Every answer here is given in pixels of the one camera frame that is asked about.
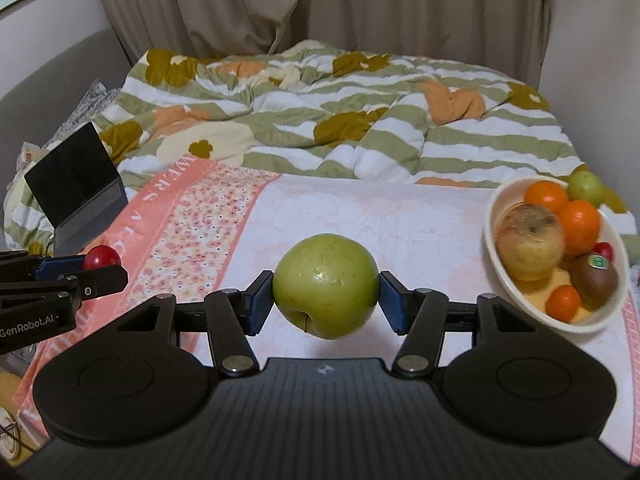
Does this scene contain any red cherry tomato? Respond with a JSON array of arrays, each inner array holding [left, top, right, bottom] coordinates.
[[592, 242, 615, 262], [82, 245, 122, 271]]

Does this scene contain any green apple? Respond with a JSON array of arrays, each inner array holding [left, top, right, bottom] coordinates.
[[272, 233, 380, 340], [566, 170, 605, 208]]

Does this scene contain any yellowish brown apple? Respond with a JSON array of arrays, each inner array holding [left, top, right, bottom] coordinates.
[[495, 204, 565, 282]]

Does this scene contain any small tangerine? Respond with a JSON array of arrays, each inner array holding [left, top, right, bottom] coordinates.
[[544, 285, 582, 323]]

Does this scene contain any large orange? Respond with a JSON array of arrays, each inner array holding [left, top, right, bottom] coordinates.
[[556, 200, 601, 257], [523, 180, 570, 212]]

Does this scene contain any brown kiwi with sticker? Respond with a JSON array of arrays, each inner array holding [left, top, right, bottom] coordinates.
[[570, 252, 618, 311]]

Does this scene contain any pink floral tablecloth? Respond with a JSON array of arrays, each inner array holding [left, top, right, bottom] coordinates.
[[8, 156, 640, 466]]

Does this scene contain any black laptop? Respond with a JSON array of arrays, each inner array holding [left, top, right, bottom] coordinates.
[[25, 122, 128, 256]]

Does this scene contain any cream oval fruit bowl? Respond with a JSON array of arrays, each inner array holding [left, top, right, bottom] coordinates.
[[483, 177, 630, 334]]

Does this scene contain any grey sofa headboard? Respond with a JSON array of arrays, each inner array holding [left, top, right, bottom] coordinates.
[[1, 28, 131, 194]]

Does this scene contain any patterned grey pillow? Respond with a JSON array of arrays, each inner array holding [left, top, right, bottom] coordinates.
[[43, 80, 119, 150]]

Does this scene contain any green striped floral quilt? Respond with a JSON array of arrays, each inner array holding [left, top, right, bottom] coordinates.
[[3, 39, 639, 256]]

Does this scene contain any beige curtain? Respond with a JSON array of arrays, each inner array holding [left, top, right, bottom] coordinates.
[[101, 0, 551, 84]]

